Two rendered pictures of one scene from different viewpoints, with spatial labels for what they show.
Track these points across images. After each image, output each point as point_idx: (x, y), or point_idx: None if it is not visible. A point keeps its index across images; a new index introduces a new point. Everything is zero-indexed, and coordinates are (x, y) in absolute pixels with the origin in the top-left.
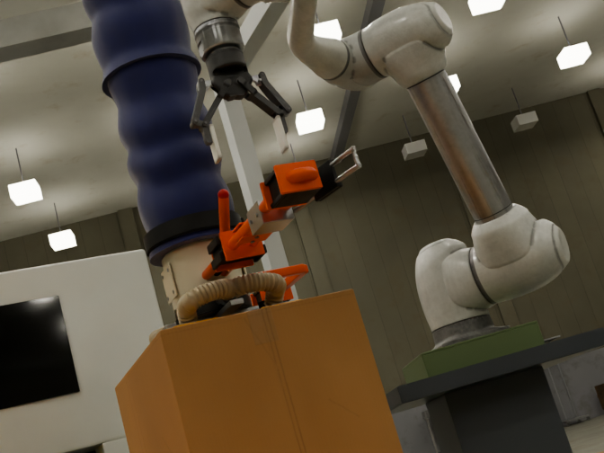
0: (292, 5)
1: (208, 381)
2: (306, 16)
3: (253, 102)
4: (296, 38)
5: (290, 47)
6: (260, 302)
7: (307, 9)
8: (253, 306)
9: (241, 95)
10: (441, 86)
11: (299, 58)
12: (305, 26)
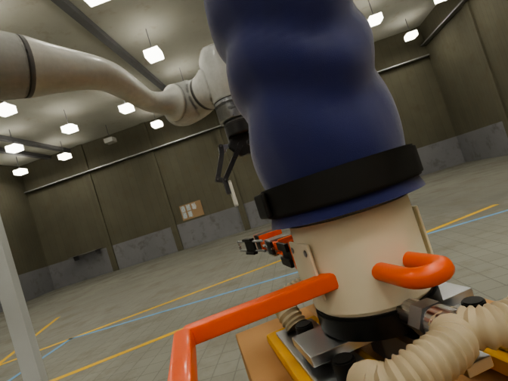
0: (153, 96)
1: None
2: (144, 106)
3: (235, 160)
4: (133, 91)
5: (122, 78)
6: (308, 320)
7: (148, 109)
8: (320, 326)
9: (243, 156)
10: None
11: (103, 79)
12: (137, 102)
